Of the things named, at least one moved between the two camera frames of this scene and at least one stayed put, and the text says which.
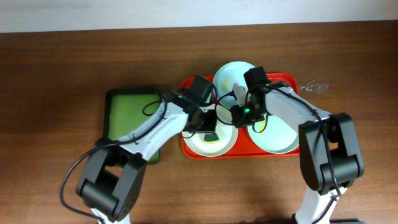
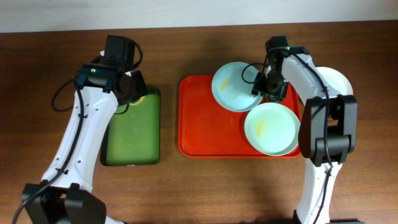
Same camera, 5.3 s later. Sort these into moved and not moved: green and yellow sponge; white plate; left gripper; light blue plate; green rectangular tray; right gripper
Moved: right gripper; green and yellow sponge; left gripper; white plate
Not moved: light blue plate; green rectangular tray
